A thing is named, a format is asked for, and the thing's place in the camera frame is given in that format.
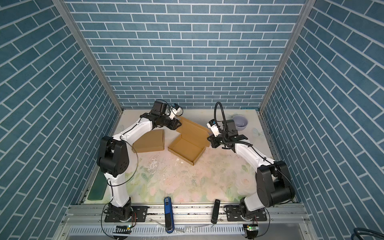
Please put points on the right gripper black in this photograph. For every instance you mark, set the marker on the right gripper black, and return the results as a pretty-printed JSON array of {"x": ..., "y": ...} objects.
[{"x": 213, "y": 139}]

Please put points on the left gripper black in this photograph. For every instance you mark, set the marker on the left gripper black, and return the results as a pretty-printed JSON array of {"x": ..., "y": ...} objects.
[{"x": 173, "y": 125}]

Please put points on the cardboard box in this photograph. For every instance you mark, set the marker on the cardboard box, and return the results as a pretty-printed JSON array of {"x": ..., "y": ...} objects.
[{"x": 152, "y": 141}]

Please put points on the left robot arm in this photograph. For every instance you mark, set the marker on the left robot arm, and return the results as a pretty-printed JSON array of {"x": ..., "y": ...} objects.
[{"x": 115, "y": 152}]

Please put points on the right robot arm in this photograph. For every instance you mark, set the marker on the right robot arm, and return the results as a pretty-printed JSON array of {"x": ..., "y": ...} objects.
[{"x": 273, "y": 178}]

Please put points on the lavender ceramic cup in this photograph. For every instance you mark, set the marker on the lavender ceramic cup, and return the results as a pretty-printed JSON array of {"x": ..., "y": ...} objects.
[{"x": 240, "y": 122}]

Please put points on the dark green flat object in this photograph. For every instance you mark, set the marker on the dark green flat object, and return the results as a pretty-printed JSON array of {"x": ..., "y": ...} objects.
[{"x": 98, "y": 188}]

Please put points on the blue black handheld tool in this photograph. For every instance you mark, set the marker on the blue black handheld tool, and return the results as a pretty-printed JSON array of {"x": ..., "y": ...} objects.
[{"x": 169, "y": 219}]

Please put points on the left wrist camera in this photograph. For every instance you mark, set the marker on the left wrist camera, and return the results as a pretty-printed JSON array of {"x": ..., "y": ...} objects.
[{"x": 175, "y": 111}]

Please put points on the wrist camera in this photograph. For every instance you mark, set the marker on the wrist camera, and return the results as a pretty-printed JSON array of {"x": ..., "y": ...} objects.
[
  {"x": 175, "y": 111},
  {"x": 225, "y": 127}
]

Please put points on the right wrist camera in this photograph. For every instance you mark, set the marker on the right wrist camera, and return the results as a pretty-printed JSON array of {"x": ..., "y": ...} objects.
[{"x": 225, "y": 127}]

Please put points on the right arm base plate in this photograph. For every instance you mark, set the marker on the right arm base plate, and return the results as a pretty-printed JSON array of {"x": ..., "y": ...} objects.
[{"x": 237, "y": 213}]

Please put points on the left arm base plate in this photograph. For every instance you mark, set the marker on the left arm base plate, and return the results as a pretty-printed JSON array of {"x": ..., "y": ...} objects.
[{"x": 134, "y": 214}]

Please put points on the aluminium front rail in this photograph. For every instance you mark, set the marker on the aluminium front rail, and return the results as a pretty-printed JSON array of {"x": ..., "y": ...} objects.
[{"x": 192, "y": 213}]

